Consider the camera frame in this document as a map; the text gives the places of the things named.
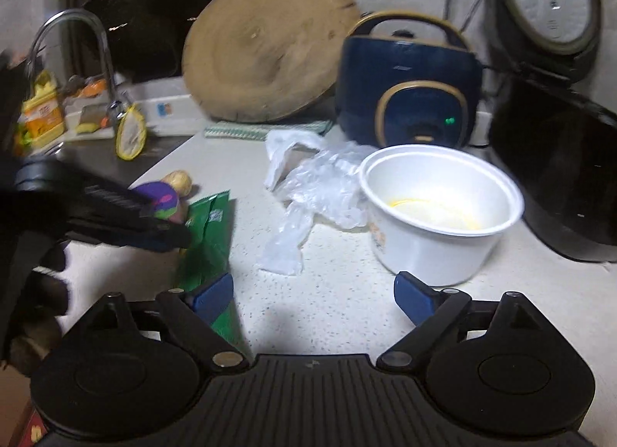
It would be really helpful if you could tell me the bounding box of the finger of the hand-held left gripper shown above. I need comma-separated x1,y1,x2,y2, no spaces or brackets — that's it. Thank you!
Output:
72,213,194,249
99,229,173,254

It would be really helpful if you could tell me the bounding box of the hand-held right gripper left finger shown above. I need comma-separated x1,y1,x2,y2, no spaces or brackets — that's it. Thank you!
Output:
72,272,250,373

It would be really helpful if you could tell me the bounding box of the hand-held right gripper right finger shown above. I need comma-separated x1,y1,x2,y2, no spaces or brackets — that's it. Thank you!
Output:
376,271,553,375

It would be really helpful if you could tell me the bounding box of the green snack packet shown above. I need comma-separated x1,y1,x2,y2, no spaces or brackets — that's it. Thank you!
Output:
174,191,242,346

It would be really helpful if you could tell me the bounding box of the purple snack packet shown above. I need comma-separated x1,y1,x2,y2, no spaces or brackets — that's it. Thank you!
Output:
130,181,186,224

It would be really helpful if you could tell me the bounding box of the person's left hand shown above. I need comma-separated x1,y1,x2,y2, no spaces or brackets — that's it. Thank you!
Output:
19,242,72,318

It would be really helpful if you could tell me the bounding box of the potato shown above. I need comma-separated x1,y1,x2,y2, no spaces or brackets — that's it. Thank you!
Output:
160,170,194,198

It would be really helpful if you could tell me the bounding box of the stainless steel sink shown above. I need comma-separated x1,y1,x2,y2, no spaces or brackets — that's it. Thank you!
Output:
24,136,194,188

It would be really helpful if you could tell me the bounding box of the orange sponge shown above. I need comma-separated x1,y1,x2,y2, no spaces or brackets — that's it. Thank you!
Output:
72,76,109,97

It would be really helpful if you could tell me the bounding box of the white drainer tray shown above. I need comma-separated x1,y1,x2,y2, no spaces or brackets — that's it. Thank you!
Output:
62,78,203,142

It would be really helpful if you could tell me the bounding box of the green striped cloth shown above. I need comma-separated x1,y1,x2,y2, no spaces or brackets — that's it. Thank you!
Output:
203,119,333,139

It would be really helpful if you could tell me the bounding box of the clear plastic bag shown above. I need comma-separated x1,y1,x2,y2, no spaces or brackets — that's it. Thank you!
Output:
255,129,374,275

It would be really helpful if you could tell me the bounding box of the chrome faucet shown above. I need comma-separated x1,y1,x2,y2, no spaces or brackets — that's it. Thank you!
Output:
26,8,123,127

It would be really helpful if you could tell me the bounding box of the black wok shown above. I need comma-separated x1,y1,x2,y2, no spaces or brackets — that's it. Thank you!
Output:
82,0,181,84

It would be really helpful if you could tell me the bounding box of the black rice cooker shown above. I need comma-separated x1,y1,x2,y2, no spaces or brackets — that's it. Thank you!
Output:
487,0,617,262

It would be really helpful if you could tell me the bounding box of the round wooden cutting board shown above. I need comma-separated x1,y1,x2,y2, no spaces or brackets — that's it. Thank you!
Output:
182,0,360,123

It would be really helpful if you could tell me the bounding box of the blue rice cooker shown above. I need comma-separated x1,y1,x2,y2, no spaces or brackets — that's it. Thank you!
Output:
335,11,484,149

